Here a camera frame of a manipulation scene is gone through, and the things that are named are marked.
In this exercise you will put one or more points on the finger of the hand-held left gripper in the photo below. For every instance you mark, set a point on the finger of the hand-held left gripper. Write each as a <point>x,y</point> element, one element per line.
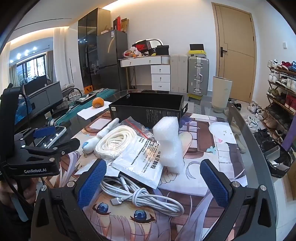
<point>45,131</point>
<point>67,144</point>

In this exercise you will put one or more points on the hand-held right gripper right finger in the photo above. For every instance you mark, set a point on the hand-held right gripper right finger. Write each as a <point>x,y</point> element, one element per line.
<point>215,183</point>

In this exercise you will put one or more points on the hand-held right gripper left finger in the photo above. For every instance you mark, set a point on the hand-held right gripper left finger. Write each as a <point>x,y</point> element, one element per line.
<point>92,183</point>

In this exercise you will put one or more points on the white plush pendant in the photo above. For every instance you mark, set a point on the white plush pendant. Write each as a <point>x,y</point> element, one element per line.
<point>106,129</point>

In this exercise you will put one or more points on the white medicine packet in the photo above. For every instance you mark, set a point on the white medicine packet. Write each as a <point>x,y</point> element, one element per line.
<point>138,162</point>

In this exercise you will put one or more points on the white bubble wrap roll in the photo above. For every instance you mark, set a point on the white bubble wrap roll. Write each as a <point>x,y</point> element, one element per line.
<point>167,143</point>

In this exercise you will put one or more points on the black cardboard box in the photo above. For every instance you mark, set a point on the black cardboard box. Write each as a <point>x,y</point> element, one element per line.
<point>148,109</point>

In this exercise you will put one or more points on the person's left hand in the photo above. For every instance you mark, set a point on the person's left hand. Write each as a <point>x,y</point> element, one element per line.
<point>27,192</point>

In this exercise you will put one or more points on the white smartphone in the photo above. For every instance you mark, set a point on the white smartphone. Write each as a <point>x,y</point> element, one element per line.
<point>52,136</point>

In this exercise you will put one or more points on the blue plastic bag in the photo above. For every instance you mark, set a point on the blue plastic bag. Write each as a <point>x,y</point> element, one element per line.
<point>22,113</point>

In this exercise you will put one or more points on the green table mat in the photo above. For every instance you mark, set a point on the green table mat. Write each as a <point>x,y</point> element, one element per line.
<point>69,112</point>

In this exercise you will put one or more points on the black computer monitor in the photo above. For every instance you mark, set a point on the black computer monitor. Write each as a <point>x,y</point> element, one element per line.
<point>44,95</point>

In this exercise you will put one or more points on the white paper sheet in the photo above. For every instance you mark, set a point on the white paper sheet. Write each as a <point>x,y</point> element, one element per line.
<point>87,112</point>

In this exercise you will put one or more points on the anime printed table mat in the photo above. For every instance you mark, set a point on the anime printed table mat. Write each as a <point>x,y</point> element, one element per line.
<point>196,143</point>

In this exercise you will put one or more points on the grey chair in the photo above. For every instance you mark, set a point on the grey chair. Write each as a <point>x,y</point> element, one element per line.
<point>70,91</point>

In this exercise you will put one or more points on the beige slippers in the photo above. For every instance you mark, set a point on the beige slippers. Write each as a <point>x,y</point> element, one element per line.
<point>239,139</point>

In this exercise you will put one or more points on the power strip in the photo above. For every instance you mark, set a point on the power strip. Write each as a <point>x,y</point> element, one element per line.
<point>86,97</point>

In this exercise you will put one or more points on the orange fruit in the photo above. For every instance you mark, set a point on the orange fruit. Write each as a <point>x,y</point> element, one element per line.
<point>98,102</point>

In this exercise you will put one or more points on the small orange stool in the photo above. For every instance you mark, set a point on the small orange stool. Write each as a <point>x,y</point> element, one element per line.
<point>88,89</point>

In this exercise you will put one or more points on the black trash bag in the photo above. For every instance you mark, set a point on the black trash bag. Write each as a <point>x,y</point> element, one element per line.
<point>275,162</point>

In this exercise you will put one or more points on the window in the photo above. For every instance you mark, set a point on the window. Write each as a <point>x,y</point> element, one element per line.
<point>27,67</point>

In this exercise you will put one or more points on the pile of shoes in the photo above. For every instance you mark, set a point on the pile of shoes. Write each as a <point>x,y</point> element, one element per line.
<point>253,115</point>

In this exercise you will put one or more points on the white curtain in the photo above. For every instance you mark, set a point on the white curtain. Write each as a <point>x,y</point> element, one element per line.
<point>60,55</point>

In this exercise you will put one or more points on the white air purifier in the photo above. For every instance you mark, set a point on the white air purifier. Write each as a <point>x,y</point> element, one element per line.
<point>221,92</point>

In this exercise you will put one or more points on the black tall cabinet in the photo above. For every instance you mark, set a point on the black tall cabinet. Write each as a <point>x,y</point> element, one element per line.
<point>89,46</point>

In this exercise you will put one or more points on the grey refrigerator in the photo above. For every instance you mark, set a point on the grey refrigerator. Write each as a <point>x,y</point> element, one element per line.
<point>112,58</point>

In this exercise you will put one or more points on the silver suitcase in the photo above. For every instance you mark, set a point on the silver suitcase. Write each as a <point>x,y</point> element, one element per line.
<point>197,76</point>

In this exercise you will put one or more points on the shoe rack with shoes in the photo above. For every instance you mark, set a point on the shoe rack with shoes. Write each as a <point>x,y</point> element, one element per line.
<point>279,92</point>

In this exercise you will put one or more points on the plastic bag with snacks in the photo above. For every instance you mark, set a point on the plastic bag with snacks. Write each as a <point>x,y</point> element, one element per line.
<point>131,53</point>

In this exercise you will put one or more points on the white suitcase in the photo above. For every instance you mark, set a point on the white suitcase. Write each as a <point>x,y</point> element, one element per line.
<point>179,73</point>

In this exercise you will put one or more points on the white dressing desk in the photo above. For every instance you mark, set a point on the white dressing desk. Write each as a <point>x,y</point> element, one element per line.
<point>159,74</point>

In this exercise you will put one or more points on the red black shoe box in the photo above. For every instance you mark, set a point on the red black shoe box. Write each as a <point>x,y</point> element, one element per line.
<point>140,46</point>

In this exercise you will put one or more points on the cardboard boxes on refrigerator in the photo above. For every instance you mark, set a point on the cardboard boxes on refrigerator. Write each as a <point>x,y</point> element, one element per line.
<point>120,24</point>

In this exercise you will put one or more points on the wooden door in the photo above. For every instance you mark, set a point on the wooden door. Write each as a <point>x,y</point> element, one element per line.
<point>235,53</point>

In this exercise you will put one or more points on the black storage box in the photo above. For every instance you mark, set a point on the black storage box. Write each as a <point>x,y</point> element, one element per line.
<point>162,50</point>

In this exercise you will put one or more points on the yellow black box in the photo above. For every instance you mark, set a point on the yellow black box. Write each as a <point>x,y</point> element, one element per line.
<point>197,49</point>

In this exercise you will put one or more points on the round desk mirror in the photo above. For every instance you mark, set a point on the round desk mirror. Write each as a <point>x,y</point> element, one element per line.
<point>157,42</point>

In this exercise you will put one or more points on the wall light switch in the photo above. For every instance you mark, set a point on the wall light switch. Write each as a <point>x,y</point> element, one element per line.
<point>285,45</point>

